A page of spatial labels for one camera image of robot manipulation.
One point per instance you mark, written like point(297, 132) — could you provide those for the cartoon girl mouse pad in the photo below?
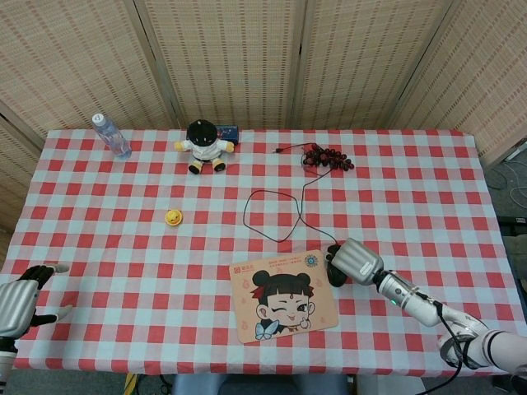
point(284, 296)

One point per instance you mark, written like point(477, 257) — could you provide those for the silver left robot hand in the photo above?
point(16, 302)

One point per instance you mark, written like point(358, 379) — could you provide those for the clear plastic water bottle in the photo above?
point(112, 136)

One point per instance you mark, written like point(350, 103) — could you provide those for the yellow rubber duck toy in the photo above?
point(173, 217)

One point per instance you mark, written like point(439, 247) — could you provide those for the black floor device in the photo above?
point(514, 224)

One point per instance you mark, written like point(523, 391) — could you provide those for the black-haired plush doll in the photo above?
point(203, 146)

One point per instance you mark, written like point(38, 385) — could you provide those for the red white checkered tablecloth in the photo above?
point(164, 267)

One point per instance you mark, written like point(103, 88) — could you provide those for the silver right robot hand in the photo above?
point(358, 261)

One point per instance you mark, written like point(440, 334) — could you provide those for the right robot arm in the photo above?
point(428, 306)

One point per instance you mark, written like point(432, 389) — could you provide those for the dark red grape bunch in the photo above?
point(327, 156)

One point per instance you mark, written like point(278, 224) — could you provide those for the woven folding screen panel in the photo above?
point(362, 57)
point(230, 57)
point(481, 66)
point(74, 57)
point(12, 164)

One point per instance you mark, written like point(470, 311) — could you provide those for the dark blue box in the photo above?
point(229, 132)

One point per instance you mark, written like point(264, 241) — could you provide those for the black computer mouse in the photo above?
point(337, 280)

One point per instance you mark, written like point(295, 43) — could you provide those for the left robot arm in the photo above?
point(5, 358)

